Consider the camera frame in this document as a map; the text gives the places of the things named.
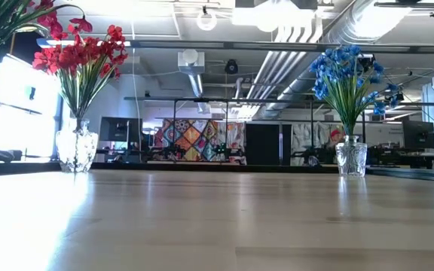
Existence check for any white ceiling air unit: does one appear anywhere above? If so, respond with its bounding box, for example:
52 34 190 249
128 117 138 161
177 48 206 76

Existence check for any colourful patterned quilt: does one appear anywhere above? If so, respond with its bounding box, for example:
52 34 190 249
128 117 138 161
152 119 246 163

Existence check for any black computer monitor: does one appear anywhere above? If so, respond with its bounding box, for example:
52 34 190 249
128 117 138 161
402 120 434 151
99 116 143 144

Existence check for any black ceiling speaker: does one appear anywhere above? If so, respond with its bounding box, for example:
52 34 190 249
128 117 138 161
224 59 240 75

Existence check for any blue artificial flower bunch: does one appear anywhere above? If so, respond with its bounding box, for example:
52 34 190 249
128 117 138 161
352 62 401 136
309 47 353 136
325 44 386 136

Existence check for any round ring ceiling lamp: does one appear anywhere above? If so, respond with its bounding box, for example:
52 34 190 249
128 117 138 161
196 10 219 32

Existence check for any black overhead rig beam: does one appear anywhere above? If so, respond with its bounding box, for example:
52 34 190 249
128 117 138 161
38 38 434 54

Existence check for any white printed cloth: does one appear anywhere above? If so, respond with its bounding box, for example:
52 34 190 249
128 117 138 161
291 122 341 161

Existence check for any black aluminium table frame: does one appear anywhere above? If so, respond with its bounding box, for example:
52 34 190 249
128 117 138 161
0 160 434 185

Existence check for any clear cut glass vase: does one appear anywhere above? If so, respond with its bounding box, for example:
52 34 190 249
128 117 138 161
335 134 368 178
54 117 99 174

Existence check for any silver ventilation duct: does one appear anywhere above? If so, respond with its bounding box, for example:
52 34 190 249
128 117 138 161
246 0 414 120

